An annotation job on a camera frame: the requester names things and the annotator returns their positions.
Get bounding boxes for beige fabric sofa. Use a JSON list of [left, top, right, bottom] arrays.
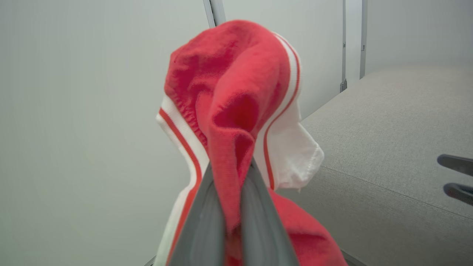
[[277, 66, 473, 266]]

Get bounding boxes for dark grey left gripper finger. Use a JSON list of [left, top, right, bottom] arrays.
[[240, 158, 299, 266], [168, 161, 226, 266]]

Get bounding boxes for grey metal wall profile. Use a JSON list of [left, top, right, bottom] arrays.
[[360, 0, 368, 79], [340, 0, 348, 93], [203, 0, 227, 28]]

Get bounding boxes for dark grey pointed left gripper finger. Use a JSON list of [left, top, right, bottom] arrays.
[[443, 183, 473, 206], [437, 154, 473, 177]]

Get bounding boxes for red and white garment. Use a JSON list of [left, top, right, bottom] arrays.
[[154, 20, 348, 266]]

